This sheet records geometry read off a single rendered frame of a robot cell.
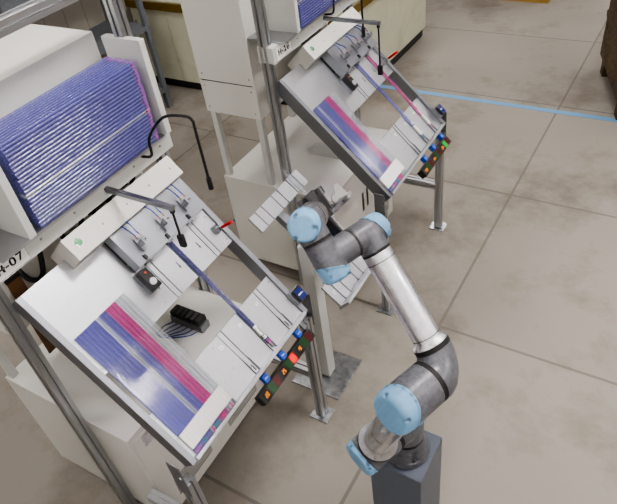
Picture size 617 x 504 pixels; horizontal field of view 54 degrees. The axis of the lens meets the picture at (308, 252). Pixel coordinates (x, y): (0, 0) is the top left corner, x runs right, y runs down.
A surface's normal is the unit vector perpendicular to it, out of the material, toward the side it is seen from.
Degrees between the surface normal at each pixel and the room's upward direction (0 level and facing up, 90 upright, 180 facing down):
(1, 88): 90
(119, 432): 0
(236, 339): 47
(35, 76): 90
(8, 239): 0
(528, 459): 0
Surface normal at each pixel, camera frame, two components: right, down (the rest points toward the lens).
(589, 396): -0.12, -0.75
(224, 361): 0.54, -0.33
